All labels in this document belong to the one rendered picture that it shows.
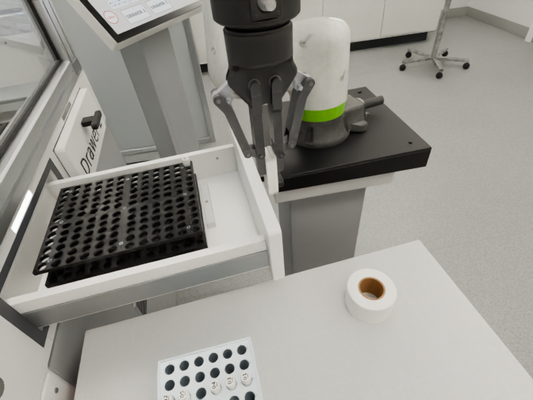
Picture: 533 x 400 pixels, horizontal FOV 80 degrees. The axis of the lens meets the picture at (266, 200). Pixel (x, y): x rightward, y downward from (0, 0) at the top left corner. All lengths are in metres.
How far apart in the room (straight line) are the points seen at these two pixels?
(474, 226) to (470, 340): 1.32
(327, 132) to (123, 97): 1.71
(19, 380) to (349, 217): 0.73
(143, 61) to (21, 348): 1.06
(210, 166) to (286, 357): 0.36
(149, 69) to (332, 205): 0.87
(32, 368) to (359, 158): 0.64
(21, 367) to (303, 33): 0.66
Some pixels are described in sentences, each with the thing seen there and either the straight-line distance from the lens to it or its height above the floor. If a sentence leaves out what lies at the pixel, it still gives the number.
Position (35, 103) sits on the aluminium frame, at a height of 0.99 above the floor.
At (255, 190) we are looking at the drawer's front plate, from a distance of 0.45.
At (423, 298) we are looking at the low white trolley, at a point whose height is 0.76.
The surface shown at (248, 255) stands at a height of 0.87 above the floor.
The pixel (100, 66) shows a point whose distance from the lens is 2.23.
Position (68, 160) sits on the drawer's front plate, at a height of 0.90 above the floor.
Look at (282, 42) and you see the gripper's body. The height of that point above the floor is 1.12.
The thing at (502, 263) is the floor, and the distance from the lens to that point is 1.74.
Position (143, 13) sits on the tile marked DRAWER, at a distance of 1.23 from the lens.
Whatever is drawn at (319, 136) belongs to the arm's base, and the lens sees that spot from 0.75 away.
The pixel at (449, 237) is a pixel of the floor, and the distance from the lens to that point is 1.75.
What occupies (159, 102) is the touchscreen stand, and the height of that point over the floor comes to 0.67.
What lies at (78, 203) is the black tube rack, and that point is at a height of 0.90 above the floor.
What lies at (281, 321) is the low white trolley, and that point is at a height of 0.76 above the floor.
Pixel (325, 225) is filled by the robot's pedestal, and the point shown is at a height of 0.57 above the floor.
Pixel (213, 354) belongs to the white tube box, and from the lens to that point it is 0.48.
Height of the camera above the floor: 1.23
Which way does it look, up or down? 43 degrees down
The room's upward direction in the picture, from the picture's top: 6 degrees counter-clockwise
